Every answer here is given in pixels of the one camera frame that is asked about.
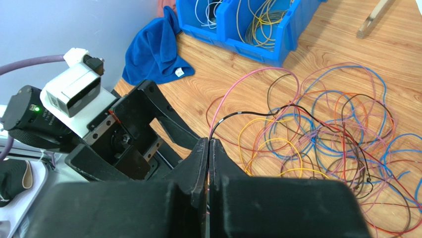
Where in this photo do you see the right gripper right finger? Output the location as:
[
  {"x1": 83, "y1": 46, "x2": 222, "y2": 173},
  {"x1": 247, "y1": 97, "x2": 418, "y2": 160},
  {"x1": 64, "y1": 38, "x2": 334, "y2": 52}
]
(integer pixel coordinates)
[{"x1": 210, "y1": 139, "x2": 370, "y2": 238}]

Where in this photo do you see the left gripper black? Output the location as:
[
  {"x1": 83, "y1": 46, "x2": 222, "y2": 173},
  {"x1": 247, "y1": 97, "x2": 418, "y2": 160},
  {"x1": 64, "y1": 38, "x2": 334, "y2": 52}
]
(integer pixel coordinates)
[{"x1": 65, "y1": 80, "x2": 200, "y2": 181}]

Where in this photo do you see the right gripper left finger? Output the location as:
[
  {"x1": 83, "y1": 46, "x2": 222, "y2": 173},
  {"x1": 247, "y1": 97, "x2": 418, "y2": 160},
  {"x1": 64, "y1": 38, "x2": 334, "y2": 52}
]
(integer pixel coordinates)
[{"x1": 25, "y1": 138, "x2": 209, "y2": 238}]

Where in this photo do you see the pink cable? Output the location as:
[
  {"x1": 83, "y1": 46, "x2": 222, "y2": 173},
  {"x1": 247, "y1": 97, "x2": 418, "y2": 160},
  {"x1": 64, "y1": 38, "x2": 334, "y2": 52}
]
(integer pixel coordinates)
[{"x1": 208, "y1": 67, "x2": 301, "y2": 141}]

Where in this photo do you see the white cable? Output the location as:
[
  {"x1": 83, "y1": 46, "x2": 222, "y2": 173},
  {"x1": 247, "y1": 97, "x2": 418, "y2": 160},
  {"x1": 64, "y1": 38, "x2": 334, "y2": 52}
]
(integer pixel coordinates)
[{"x1": 194, "y1": 0, "x2": 225, "y2": 30}]

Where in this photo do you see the yellow cable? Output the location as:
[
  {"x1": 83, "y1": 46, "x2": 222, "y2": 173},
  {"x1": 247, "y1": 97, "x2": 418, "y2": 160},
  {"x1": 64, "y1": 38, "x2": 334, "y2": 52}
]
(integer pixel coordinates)
[{"x1": 235, "y1": 0, "x2": 294, "y2": 50}]

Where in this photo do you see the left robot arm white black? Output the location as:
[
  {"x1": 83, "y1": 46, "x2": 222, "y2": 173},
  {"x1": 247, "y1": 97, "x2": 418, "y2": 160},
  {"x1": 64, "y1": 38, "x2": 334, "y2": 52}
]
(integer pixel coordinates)
[{"x1": 1, "y1": 80, "x2": 199, "y2": 181}]

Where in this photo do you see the blue cloth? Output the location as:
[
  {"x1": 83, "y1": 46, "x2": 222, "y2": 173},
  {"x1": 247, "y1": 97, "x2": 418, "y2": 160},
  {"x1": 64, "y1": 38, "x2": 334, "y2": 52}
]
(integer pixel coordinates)
[{"x1": 122, "y1": 6, "x2": 195, "y2": 85}]

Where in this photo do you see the blue double bin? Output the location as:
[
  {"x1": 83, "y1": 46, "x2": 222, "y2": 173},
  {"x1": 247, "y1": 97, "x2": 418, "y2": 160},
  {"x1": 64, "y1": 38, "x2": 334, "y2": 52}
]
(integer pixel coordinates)
[{"x1": 176, "y1": 0, "x2": 322, "y2": 66}]

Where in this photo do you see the pink cloth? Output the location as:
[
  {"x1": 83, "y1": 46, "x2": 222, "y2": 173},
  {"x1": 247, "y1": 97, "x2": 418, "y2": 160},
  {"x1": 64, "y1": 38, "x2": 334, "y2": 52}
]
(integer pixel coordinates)
[{"x1": 157, "y1": 0, "x2": 177, "y2": 17}]

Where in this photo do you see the wooden rack pole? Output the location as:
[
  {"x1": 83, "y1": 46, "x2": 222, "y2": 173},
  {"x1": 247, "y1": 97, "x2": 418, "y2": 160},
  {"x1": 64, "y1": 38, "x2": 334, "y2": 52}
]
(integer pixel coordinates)
[{"x1": 356, "y1": 0, "x2": 395, "y2": 39}]

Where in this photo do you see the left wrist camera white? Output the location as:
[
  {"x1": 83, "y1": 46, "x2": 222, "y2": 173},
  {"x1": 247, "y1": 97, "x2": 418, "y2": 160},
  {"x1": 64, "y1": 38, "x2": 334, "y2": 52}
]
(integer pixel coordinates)
[{"x1": 40, "y1": 48, "x2": 117, "y2": 139}]

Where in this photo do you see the tangled coloured cable pile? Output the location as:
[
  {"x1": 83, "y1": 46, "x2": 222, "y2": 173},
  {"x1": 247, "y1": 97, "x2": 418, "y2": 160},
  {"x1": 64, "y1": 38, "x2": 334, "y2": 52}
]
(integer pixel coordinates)
[{"x1": 206, "y1": 62, "x2": 422, "y2": 238}]

